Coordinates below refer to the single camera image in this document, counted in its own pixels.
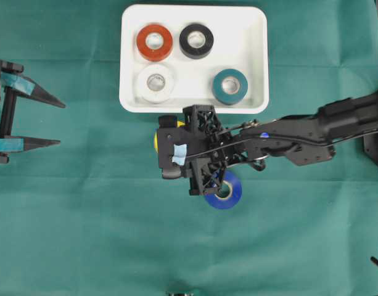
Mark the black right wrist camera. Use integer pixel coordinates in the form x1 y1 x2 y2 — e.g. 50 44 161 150
156 115 208 180

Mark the blue tape roll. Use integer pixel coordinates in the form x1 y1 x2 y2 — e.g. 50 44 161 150
205 171 242 210

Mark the black low camera top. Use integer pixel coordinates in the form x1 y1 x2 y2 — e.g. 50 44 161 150
166 291 195 296

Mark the black right camera cable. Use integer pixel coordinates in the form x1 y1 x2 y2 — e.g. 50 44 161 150
182 123 378 161

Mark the yellow tape roll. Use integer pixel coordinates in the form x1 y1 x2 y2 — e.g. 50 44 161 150
154 120 185 153

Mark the black tape roll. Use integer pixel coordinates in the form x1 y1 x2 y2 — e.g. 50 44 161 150
179 23 214 59

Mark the white tape roll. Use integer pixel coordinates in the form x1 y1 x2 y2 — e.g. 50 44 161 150
136 64 175 104

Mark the green table cloth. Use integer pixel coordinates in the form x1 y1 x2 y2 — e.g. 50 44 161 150
0 1 378 295

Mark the white plastic case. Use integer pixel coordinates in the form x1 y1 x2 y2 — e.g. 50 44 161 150
119 4 269 114

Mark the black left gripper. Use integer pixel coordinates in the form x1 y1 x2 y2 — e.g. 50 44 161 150
0 60 65 163

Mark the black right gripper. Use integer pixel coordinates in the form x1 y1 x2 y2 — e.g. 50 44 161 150
182 105 233 195

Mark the green tape roll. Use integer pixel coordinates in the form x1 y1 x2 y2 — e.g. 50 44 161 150
212 68 249 105

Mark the red tape roll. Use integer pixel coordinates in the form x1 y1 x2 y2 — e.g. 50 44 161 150
136 24 173 62

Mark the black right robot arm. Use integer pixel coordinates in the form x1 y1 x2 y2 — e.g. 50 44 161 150
181 91 378 195

